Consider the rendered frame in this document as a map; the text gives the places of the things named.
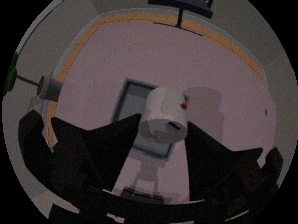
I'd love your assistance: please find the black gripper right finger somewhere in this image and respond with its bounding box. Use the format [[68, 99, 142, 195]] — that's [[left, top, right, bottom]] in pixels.
[[184, 121, 263, 201]]

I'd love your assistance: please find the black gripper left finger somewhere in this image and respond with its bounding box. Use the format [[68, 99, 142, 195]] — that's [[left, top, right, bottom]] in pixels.
[[51, 113, 142, 192]]

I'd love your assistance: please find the white cylinder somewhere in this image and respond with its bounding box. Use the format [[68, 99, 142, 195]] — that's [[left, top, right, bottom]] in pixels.
[[138, 87, 188, 144]]

